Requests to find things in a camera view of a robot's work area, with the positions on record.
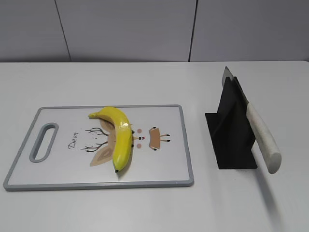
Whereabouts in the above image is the cleaver knife white handle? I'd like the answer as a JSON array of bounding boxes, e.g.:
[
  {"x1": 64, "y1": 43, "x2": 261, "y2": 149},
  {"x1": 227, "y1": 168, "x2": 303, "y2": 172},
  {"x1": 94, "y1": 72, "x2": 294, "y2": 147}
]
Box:
[{"x1": 222, "y1": 67, "x2": 282, "y2": 174}]

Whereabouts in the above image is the black knife stand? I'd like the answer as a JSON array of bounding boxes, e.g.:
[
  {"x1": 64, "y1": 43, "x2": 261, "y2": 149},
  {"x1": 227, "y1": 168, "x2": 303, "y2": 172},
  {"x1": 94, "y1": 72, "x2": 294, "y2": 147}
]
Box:
[{"x1": 205, "y1": 77, "x2": 257, "y2": 169}]

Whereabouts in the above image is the yellow plastic banana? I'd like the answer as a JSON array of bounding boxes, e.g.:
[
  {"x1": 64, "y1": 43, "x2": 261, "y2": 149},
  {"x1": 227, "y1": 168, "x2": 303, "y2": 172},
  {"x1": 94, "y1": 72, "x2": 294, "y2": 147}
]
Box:
[{"x1": 88, "y1": 106, "x2": 133, "y2": 173}]

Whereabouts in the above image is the white grey-rimmed cutting board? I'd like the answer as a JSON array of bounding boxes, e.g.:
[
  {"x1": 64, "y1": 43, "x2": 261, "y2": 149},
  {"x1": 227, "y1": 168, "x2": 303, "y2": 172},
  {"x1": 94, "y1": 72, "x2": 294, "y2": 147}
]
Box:
[{"x1": 3, "y1": 104, "x2": 194, "y2": 191}]

